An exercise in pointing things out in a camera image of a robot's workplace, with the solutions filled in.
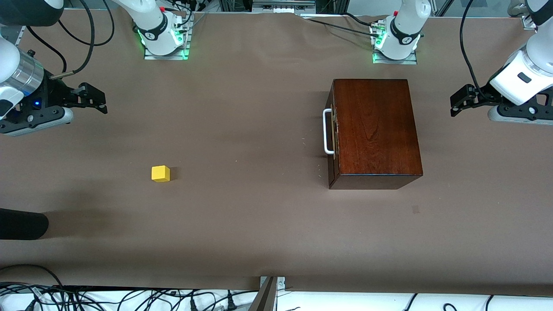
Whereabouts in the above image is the black looped floor cable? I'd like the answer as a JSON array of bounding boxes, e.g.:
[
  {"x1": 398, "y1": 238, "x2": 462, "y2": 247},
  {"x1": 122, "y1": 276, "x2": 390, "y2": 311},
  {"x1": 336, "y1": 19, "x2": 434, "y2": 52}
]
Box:
[{"x1": 0, "y1": 264, "x2": 65, "y2": 288}]

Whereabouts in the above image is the yellow cube block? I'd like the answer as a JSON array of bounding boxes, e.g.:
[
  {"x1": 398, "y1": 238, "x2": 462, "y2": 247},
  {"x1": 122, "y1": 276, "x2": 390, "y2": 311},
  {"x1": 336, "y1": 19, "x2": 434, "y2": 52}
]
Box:
[{"x1": 151, "y1": 165, "x2": 171, "y2": 183}]

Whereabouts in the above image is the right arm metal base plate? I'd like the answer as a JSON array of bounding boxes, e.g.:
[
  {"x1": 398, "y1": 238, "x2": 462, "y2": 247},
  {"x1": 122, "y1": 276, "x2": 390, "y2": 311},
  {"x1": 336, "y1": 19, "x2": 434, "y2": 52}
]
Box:
[{"x1": 144, "y1": 13, "x2": 191, "y2": 60}]

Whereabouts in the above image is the aluminium table edge rail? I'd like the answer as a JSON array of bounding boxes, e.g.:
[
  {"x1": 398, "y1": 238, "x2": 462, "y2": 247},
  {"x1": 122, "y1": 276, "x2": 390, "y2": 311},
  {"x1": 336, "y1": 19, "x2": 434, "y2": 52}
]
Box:
[{"x1": 12, "y1": 24, "x2": 28, "y2": 46}]

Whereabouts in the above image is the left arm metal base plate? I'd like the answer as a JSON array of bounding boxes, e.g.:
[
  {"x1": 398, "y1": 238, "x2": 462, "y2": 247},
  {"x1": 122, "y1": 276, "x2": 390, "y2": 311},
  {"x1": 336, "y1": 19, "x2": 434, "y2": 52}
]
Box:
[{"x1": 372, "y1": 19, "x2": 418, "y2": 65}]

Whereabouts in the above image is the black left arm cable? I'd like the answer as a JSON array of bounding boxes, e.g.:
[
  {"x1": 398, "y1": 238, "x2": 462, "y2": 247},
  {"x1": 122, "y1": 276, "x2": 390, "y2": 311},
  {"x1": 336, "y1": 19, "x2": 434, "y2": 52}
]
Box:
[{"x1": 459, "y1": 0, "x2": 491, "y2": 102}]

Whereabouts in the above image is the dark wooden drawer cabinet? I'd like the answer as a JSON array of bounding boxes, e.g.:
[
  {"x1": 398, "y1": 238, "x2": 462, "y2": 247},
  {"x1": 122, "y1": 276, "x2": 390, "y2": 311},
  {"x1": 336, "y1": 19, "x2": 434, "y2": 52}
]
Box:
[{"x1": 328, "y1": 79, "x2": 423, "y2": 190}]

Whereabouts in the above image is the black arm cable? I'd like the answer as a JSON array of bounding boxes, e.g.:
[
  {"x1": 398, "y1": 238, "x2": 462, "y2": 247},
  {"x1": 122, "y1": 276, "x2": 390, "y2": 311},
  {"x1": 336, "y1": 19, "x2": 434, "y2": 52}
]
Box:
[
  {"x1": 26, "y1": 0, "x2": 115, "y2": 81},
  {"x1": 459, "y1": 0, "x2": 491, "y2": 102}
]

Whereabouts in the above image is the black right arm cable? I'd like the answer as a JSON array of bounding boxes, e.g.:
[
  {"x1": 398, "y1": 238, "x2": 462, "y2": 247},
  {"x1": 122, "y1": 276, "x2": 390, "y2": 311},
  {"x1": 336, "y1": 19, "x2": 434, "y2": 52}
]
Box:
[{"x1": 26, "y1": 0, "x2": 115, "y2": 81}]

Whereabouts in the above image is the black round-ended object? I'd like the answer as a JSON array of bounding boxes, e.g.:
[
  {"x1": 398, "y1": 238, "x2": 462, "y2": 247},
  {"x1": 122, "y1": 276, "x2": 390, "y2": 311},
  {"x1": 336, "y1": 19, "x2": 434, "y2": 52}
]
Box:
[{"x1": 0, "y1": 208, "x2": 49, "y2": 241}]

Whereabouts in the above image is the long black table cable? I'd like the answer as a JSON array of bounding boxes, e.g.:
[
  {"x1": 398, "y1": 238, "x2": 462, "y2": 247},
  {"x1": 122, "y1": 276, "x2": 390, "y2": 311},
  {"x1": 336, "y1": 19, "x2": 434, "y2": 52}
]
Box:
[{"x1": 302, "y1": 16, "x2": 381, "y2": 38}]

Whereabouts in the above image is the small metal table bracket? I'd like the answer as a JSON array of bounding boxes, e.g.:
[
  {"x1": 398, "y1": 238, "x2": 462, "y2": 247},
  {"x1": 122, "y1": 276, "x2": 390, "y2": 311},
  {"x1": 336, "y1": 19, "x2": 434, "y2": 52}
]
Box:
[{"x1": 259, "y1": 276, "x2": 286, "y2": 295}]

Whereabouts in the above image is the dark angled post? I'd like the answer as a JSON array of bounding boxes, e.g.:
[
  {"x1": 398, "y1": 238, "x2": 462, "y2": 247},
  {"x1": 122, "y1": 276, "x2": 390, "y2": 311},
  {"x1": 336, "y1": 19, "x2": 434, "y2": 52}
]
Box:
[{"x1": 248, "y1": 276, "x2": 279, "y2": 311}]

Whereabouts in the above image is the brown paper table cover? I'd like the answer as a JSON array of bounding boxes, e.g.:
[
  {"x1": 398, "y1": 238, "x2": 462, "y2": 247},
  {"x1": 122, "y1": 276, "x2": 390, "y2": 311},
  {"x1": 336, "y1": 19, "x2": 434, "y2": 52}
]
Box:
[{"x1": 0, "y1": 9, "x2": 553, "y2": 296}]

